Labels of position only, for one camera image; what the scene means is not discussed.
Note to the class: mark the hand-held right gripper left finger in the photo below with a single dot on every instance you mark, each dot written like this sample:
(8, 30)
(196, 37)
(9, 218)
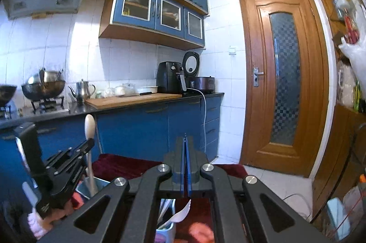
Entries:
(183, 168)

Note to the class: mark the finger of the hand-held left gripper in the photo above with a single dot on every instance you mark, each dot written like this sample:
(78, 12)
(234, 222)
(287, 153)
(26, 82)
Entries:
(83, 147)

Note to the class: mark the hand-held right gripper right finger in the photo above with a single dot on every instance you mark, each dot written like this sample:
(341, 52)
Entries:
(190, 168)

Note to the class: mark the white plastic spoon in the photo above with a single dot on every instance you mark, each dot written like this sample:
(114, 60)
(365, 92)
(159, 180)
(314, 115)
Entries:
(89, 125)

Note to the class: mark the light blue utensil holder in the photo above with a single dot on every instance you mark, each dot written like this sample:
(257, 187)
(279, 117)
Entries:
(98, 183)

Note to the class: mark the white plastic fork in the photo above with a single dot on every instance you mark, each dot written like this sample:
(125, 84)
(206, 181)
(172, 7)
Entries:
(181, 213)

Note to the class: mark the person's left hand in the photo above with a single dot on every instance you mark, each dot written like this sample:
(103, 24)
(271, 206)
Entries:
(63, 211)

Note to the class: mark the red and pink floral blanket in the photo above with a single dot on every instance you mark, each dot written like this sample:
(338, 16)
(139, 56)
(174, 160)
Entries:
(120, 167)

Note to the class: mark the gas stove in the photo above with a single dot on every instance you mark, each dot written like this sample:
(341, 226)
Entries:
(48, 108)

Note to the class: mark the steel kettle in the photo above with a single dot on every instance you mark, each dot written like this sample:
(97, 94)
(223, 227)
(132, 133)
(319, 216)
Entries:
(83, 91)

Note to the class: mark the small dark wok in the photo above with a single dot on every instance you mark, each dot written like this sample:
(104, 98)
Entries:
(7, 94)

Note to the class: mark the large dark wok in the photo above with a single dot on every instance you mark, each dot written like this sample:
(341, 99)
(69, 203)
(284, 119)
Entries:
(43, 90)

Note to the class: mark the wooden cutting board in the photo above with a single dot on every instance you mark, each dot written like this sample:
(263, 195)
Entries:
(128, 100)

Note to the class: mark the wooden door with glass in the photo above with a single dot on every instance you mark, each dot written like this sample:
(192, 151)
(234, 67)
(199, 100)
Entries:
(257, 117)

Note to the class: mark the rice cooker with open lid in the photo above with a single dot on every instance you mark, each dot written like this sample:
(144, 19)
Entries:
(204, 84)

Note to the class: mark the white tray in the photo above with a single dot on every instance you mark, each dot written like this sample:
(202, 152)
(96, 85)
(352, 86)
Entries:
(148, 89)

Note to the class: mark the black air fryer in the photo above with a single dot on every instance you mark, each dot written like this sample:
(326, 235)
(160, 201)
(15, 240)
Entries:
(168, 77)

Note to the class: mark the light blue plastic container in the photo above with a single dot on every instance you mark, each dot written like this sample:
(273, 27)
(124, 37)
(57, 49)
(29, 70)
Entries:
(337, 217)

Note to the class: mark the white plastic bag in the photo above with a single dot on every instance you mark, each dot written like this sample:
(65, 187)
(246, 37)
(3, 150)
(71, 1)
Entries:
(356, 51)

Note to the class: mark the wooden shelf unit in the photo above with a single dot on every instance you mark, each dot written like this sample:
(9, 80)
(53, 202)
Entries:
(326, 17)

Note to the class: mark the white light switch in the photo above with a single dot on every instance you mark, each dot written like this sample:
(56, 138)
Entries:
(232, 50)

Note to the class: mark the blue glass-door wall cabinet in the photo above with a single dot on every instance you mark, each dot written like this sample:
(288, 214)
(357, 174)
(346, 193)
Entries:
(151, 17)

